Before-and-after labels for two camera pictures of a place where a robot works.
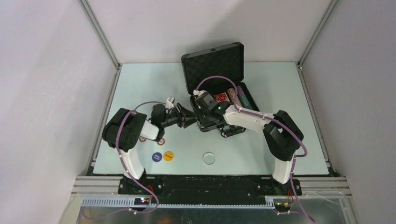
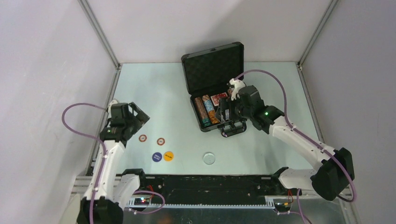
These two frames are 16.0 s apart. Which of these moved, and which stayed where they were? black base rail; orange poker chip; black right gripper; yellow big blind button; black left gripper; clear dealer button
Moved: black right gripper; black left gripper
Stayed: clear dealer button; black base rail; orange poker chip; yellow big blind button
